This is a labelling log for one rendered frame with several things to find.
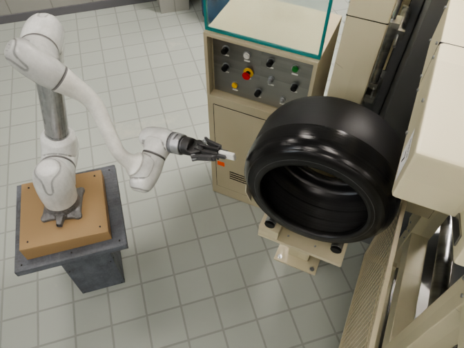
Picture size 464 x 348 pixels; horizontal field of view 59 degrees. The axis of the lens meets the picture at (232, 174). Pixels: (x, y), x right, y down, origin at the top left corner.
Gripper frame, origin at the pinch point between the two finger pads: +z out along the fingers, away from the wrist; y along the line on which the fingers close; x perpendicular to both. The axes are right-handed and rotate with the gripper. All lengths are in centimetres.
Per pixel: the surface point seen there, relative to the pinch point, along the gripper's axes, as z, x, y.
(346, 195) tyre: 44, 26, 16
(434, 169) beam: 71, -50, -34
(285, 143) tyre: 29.2, -21.7, -8.0
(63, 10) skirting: -291, 51, 183
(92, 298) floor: -85, 99, -48
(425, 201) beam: 71, -40, -34
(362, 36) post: 43, -40, 27
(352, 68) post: 40, -28, 27
